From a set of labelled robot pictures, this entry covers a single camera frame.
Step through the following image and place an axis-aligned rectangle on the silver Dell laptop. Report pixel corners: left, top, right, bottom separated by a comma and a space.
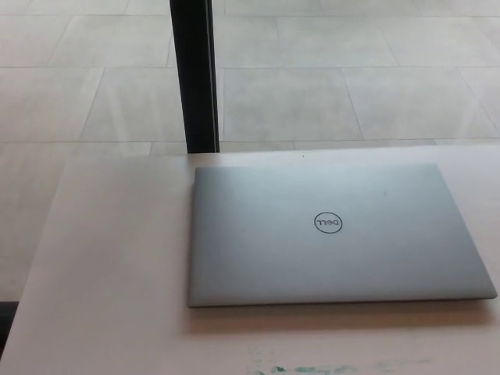
187, 162, 499, 309

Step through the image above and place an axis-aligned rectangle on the black vertical window frame post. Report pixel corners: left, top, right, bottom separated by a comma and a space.
170, 0, 221, 154

